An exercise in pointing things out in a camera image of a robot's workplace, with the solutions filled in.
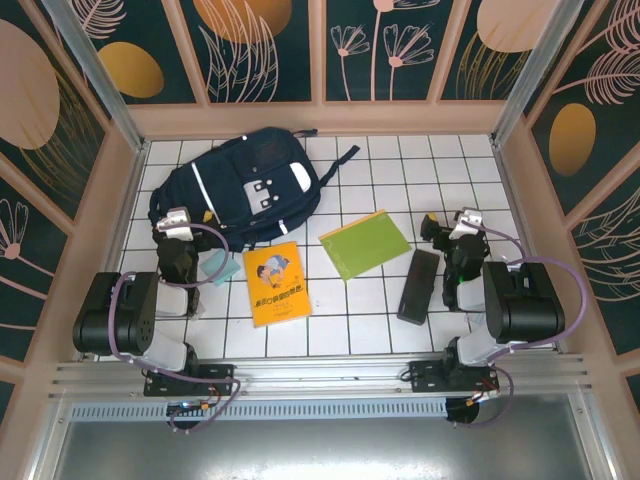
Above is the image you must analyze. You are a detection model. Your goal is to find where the grey slotted cable duct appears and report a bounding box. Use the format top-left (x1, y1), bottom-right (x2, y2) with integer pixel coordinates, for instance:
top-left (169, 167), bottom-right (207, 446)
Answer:
top-left (69, 399), bottom-right (451, 422)

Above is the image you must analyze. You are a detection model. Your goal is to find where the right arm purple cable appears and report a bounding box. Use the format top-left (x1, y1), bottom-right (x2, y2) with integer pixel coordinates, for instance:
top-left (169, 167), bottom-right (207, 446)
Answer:
top-left (467, 222), bottom-right (589, 430)

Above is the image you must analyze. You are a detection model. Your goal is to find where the yellow cartoon cover book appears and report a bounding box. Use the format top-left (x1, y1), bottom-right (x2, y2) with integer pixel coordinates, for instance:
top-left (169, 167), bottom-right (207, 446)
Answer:
top-left (243, 241), bottom-right (313, 329)

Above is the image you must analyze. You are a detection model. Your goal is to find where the grey metal panel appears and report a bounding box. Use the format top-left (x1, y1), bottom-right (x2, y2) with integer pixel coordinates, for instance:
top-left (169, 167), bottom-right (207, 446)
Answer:
top-left (49, 394), bottom-right (601, 480)

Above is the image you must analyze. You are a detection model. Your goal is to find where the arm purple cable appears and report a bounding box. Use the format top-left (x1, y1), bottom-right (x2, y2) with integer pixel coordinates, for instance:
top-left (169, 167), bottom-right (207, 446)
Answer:
top-left (107, 222), bottom-right (242, 435)
top-left (467, 222), bottom-right (589, 430)

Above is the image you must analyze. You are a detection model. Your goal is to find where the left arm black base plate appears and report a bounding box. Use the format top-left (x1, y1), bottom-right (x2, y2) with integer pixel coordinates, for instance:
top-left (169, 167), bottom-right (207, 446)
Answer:
top-left (143, 363), bottom-right (236, 397)

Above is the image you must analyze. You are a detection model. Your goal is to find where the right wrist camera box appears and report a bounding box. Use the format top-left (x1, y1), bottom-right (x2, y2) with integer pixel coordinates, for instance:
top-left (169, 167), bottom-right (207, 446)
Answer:
top-left (448, 208), bottom-right (485, 241)

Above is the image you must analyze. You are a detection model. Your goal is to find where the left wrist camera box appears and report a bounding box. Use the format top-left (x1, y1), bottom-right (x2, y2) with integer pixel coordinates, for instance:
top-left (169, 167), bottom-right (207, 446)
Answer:
top-left (153, 208), bottom-right (195, 241)

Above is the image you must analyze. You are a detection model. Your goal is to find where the navy blue backpack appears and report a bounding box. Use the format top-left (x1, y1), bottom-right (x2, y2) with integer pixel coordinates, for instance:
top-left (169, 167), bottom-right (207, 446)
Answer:
top-left (147, 125), bottom-right (361, 252)

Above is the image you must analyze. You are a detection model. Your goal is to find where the clear plastic piece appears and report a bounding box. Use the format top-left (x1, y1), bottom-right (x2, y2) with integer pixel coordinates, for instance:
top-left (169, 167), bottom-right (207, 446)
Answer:
top-left (187, 287), bottom-right (207, 321)

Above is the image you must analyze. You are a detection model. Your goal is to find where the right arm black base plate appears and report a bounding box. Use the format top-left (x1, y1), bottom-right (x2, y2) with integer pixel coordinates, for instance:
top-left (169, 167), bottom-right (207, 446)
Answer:
top-left (408, 359), bottom-right (501, 396)

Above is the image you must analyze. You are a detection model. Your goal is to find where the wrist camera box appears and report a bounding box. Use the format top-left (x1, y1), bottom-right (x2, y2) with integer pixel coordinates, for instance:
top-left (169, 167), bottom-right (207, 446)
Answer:
top-left (153, 208), bottom-right (195, 241)
top-left (448, 208), bottom-right (485, 241)

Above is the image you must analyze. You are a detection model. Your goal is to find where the aluminium side rail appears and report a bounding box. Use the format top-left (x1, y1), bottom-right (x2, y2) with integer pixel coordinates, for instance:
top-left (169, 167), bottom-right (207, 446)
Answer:
top-left (490, 139), bottom-right (566, 357)
top-left (74, 142), bottom-right (151, 362)

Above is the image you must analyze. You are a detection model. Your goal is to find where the aluminium mounting rail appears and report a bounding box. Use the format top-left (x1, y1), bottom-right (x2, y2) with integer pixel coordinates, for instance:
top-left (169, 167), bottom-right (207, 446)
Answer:
top-left (47, 352), bottom-right (595, 402)

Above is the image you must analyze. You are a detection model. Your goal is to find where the black pencil case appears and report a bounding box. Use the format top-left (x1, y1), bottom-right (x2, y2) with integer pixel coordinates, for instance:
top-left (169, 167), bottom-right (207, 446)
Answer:
top-left (397, 248), bottom-right (442, 326)

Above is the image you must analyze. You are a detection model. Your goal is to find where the light teal eraser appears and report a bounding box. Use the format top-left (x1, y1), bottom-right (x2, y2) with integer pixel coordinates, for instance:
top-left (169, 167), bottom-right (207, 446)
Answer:
top-left (199, 248), bottom-right (241, 287)

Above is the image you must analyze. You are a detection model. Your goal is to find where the small circuit board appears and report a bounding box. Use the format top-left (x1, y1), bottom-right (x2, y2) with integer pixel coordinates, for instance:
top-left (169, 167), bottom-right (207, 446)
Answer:
top-left (166, 399), bottom-right (214, 419)

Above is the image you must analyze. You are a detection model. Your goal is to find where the aluminium corner post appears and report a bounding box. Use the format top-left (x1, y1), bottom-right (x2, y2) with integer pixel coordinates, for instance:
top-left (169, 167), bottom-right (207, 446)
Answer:
top-left (42, 0), bottom-right (151, 154)
top-left (489, 0), bottom-right (591, 146)

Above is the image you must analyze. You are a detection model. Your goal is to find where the green notebook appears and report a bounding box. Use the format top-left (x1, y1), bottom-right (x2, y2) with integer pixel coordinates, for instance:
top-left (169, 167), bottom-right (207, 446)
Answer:
top-left (318, 208), bottom-right (413, 284)

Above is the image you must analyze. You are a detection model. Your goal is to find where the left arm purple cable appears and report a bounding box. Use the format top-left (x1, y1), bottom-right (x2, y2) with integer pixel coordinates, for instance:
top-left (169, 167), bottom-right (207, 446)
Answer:
top-left (107, 222), bottom-right (242, 435)

